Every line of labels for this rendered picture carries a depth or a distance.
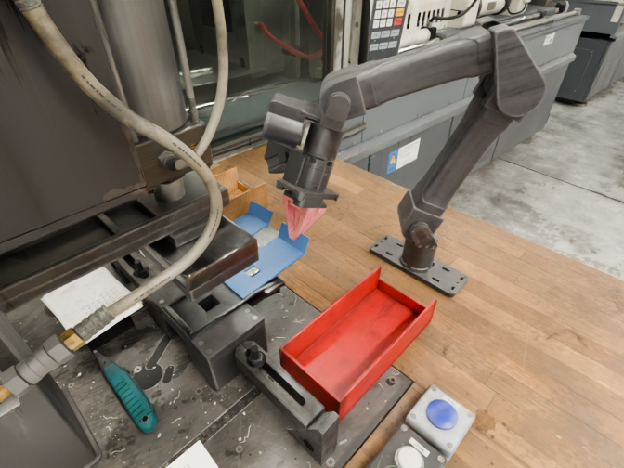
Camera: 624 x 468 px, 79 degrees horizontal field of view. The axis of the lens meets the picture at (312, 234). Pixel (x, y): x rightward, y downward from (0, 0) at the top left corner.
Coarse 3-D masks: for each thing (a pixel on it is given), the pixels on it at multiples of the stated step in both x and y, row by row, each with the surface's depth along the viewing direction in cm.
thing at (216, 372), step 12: (156, 312) 62; (168, 324) 62; (264, 324) 58; (252, 336) 57; (264, 336) 59; (192, 348) 55; (264, 348) 61; (192, 360) 59; (204, 360) 53; (216, 360) 53; (228, 360) 55; (204, 372) 57; (216, 372) 54; (228, 372) 56; (240, 372) 59; (216, 384) 55
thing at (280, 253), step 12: (276, 240) 69; (288, 240) 69; (300, 240) 67; (264, 252) 67; (276, 252) 67; (288, 252) 67; (300, 252) 67; (264, 264) 65; (276, 264) 65; (288, 264) 65; (240, 276) 63; (264, 276) 63; (240, 288) 61; (252, 288) 61
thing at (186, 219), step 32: (160, 192) 45; (192, 192) 48; (224, 192) 48; (96, 224) 44; (128, 224) 44; (160, 224) 44; (192, 224) 47; (224, 224) 49; (0, 256) 40; (32, 256) 40; (64, 256) 40; (96, 256) 40; (160, 256) 45; (224, 256) 44; (256, 256) 48; (0, 288) 35; (32, 288) 36; (192, 288) 43
